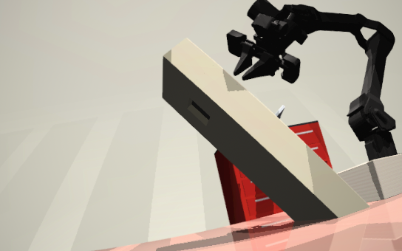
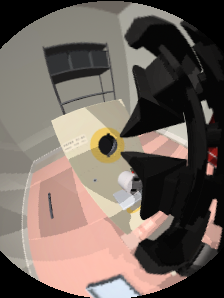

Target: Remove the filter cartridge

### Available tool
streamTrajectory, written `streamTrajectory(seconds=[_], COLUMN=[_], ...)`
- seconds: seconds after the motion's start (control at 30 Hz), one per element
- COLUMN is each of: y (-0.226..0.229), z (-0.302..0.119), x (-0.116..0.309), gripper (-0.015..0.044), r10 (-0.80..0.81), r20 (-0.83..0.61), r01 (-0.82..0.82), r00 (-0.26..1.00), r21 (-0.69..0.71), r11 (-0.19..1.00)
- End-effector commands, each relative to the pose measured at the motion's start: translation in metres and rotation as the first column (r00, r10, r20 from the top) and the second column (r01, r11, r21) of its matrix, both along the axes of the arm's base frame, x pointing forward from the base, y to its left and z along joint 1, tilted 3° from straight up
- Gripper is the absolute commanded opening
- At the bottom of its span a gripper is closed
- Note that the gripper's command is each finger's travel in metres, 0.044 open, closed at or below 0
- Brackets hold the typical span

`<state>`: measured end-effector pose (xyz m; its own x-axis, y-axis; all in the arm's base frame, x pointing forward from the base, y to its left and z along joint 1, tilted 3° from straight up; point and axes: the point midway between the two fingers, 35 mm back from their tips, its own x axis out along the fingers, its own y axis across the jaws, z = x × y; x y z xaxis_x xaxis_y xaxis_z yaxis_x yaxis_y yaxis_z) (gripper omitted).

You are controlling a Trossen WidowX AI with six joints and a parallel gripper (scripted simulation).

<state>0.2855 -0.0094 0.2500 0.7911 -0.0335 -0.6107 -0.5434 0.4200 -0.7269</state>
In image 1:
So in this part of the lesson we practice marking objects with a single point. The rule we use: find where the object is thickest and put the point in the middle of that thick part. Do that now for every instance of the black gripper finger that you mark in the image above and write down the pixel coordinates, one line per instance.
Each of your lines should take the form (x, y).
(264, 67)
(245, 60)

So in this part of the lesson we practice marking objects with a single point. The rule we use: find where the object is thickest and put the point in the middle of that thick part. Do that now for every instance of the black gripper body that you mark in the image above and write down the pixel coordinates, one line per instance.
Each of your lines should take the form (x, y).
(289, 63)

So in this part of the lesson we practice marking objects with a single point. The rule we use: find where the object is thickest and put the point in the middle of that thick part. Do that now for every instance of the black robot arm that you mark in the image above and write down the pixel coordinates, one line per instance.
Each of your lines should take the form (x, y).
(367, 111)

